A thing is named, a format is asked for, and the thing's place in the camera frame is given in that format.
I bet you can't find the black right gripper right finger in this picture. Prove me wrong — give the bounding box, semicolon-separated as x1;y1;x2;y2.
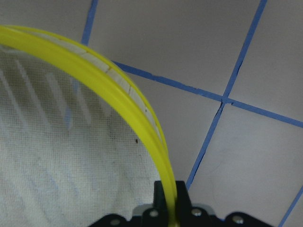
176;181;213;227

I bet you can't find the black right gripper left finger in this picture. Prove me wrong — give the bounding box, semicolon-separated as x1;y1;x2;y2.
141;181;169;227

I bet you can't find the yellow bamboo steamer basket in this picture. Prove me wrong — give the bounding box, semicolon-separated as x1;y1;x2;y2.
0;26;177;227

